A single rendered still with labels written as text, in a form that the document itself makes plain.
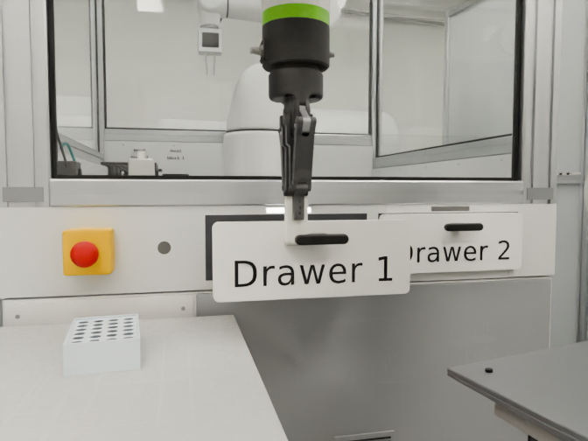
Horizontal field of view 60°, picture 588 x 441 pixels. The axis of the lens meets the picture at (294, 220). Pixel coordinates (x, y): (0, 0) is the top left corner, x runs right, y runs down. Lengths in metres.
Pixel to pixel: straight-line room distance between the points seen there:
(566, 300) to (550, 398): 2.07
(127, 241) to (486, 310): 0.69
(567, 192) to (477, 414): 1.62
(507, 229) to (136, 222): 0.68
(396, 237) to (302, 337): 0.29
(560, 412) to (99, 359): 0.48
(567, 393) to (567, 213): 2.04
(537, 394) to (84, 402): 0.45
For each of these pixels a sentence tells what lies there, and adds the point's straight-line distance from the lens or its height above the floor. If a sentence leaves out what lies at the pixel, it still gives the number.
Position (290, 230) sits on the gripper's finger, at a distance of 0.70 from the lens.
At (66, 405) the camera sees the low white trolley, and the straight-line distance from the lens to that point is 0.58.
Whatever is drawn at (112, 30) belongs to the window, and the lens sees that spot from 0.94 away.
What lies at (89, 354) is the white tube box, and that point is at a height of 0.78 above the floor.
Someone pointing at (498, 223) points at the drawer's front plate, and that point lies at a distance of 1.05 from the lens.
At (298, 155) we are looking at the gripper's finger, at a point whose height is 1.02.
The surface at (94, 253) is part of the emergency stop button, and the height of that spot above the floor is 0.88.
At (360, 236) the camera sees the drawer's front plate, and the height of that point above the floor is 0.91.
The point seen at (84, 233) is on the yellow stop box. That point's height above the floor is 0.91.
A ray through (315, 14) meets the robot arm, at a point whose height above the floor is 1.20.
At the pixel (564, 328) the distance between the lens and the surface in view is 2.66.
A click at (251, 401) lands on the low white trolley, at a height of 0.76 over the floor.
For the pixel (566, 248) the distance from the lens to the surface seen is 2.60.
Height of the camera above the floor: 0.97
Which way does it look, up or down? 3 degrees down
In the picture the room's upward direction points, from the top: straight up
